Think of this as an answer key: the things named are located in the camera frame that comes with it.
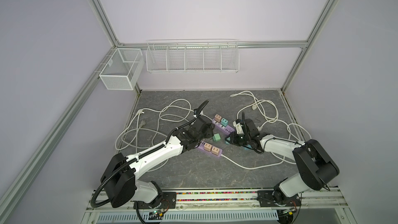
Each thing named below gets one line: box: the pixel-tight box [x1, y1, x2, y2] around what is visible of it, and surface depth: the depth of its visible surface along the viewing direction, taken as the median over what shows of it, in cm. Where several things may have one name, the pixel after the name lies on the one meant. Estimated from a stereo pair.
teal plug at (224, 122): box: [220, 117, 229, 128], surface depth 97 cm
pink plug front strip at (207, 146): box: [203, 143, 213, 152], surface depth 86 cm
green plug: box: [212, 133, 221, 142], surface depth 95 cm
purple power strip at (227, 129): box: [211, 118, 235, 136], surface depth 98 cm
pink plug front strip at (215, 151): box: [211, 146, 220, 156], surface depth 84 cm
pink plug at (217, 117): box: [214, 114, 222, 123], surface depth 98 cm
